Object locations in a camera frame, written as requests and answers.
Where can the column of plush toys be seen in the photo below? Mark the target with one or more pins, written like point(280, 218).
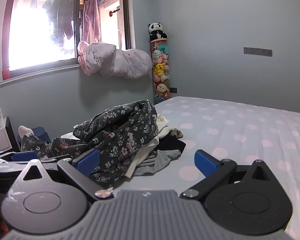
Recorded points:
point(160, 67)

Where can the black garment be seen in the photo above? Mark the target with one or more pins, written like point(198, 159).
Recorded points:
point(172, 145)

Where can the black wall socket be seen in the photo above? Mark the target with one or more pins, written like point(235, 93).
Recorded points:
point(173, 90)

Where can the dark hanging garments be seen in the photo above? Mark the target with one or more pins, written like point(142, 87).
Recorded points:
point(61, 17)

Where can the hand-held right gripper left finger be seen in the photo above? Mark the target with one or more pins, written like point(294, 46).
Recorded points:
point(86, 161)

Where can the rolled pale pink quilt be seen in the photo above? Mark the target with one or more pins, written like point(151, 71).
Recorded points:
point(120, 60)

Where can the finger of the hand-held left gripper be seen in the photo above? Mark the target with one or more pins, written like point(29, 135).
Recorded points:
point(23, 156)

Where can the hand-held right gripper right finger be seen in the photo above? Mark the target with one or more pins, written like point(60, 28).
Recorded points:
point(205, 161)

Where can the polka dot bed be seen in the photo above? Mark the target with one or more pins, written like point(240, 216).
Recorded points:
point(227, 135)

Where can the grey garment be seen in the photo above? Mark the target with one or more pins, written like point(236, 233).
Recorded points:
point(162, 155)

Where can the panda plush toy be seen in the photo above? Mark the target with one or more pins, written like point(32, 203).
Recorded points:
point(155, 28)

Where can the cream garment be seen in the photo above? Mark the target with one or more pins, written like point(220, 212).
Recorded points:
point(163, 126)

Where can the window with dark frame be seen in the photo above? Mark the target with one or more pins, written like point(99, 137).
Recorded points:
point(27, 30)

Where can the leopard print cloth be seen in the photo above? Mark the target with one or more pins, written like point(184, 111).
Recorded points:
point(177, 132)

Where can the purple hanging garment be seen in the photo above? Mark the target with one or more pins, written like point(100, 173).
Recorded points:
point(91, 17)

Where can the grey wall switch panel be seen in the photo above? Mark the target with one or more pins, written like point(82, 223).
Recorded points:
point(257, 51)

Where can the person's white sock foot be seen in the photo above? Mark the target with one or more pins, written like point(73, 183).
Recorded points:
point(25, 130)

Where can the dark floral pants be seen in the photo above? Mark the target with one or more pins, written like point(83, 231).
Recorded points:
point(115, 135)

